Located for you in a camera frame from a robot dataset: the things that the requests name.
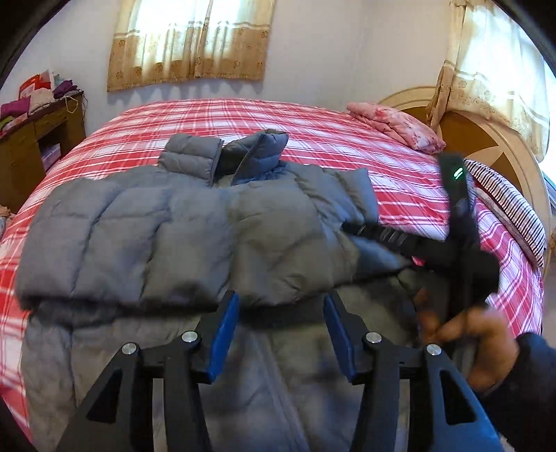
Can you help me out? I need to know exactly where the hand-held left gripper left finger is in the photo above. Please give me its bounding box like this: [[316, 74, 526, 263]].
[[56, 290, 241, 452]]

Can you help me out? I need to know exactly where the grey puffer jacket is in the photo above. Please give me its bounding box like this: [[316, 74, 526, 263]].
[[15, 129, 479, 452]]

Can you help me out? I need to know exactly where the person's right hand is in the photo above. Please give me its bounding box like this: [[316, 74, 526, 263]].
[[412, 287, 521, 392]]

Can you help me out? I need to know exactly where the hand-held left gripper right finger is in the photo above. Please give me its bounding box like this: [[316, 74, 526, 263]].
[[322, 292, 505, 452]]

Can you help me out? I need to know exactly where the magenta folded cloth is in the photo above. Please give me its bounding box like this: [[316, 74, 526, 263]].
[[0, 98, 34, 121]]

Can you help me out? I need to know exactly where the cream wooden headboard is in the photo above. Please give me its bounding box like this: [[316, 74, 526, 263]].
[[378, 86, 553, 244]]

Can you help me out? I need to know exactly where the striped pillow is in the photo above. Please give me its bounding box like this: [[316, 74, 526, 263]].
[[465, 159, 546, 268]]

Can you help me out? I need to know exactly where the red plaid bed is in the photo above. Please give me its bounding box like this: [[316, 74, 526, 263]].
[[0, 98, 547, 441]]

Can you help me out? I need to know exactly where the brown wooden desk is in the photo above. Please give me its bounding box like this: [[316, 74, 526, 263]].
[[0, 90, 87, 215]]

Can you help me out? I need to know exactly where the beige folded cloth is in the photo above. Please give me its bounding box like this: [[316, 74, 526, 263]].
[[28, 89, 56, 114]]

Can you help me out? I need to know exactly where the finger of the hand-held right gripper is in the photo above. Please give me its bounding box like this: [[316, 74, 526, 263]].
[[341, 221, 457, 271]]

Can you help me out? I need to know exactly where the beige patterned window curtain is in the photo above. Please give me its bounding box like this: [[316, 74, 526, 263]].
[[428, 0, 553, 163], [107, 0, 277, 93]]

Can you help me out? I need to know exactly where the purple folded cloth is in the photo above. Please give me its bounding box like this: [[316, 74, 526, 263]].
[[52, 79, 81, 99]]

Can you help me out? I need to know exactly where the pink folded blanket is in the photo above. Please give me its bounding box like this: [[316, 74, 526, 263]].
[[346, 102, 446, 154]]

